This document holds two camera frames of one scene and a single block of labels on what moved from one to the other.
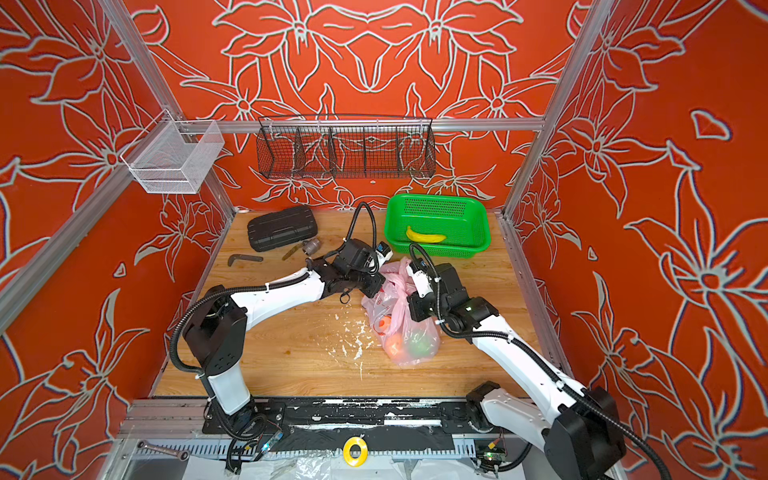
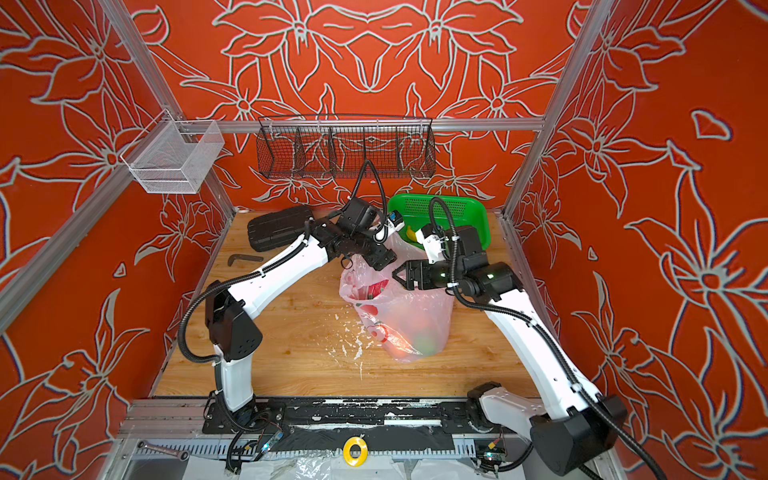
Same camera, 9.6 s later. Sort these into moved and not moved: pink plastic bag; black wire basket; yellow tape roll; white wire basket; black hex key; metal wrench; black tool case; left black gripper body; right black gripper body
Moved: right black gripper body; pink plastic bag; left black gripper body
Not moved: black hex key; metal wrench; white wire basket; yellow tape roll; black wire basket; black tool case
